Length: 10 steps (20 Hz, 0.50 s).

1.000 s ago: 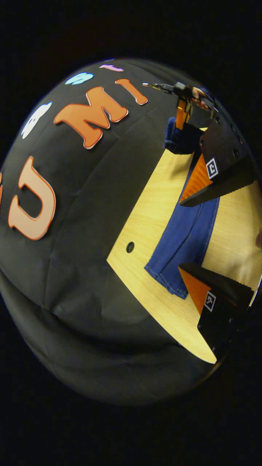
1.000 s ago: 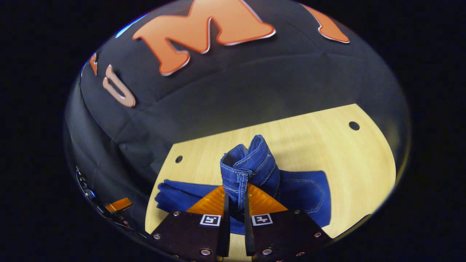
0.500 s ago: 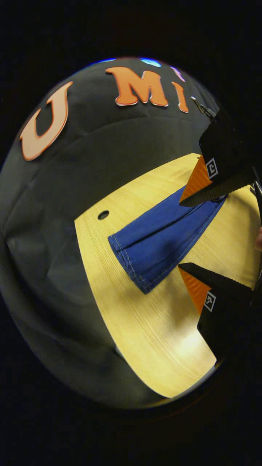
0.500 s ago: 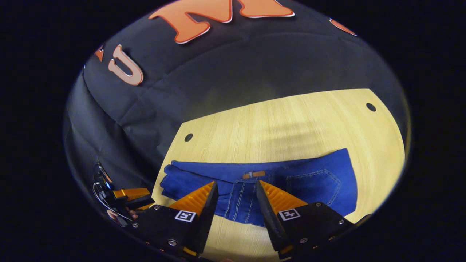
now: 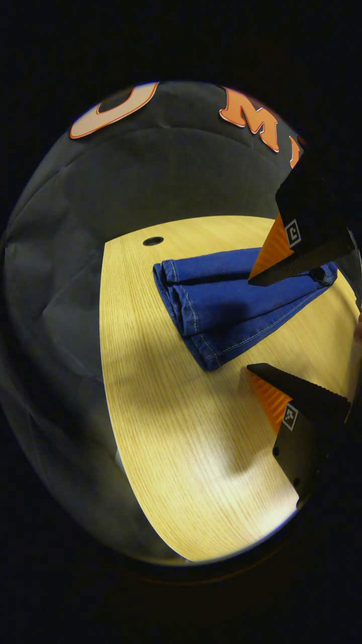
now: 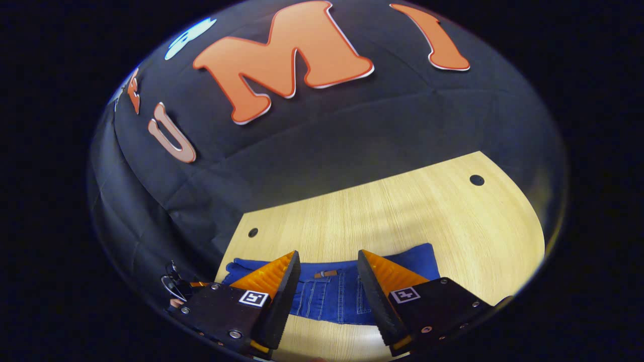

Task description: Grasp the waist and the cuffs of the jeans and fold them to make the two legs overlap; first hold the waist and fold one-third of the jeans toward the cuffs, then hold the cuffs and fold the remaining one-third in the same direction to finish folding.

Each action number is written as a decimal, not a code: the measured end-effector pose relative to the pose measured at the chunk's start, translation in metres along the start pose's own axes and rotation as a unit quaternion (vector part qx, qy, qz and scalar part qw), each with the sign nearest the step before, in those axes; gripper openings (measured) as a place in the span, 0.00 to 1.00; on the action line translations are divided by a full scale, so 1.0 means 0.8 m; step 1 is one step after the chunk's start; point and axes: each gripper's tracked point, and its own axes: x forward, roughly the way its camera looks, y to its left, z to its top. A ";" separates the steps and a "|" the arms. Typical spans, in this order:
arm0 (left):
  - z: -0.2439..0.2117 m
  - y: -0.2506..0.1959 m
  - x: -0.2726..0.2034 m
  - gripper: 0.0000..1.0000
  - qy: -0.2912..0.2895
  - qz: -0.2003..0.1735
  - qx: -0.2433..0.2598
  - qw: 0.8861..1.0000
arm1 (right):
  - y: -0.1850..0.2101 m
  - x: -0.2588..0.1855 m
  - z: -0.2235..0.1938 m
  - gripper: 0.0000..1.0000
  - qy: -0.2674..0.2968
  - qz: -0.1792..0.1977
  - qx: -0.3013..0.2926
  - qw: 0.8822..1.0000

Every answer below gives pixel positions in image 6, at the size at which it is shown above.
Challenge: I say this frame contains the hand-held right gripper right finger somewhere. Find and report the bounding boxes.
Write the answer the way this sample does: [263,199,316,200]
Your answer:
[357,249,495,357]

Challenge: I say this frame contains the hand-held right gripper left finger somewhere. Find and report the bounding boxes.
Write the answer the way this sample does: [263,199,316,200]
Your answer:
[178,250,302,359]

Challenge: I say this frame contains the blue jeans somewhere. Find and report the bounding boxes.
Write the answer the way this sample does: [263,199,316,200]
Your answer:
[221,243,441,325]

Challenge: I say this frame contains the black backdrop cloth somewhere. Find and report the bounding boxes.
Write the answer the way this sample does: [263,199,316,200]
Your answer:
[88,0,569,302]

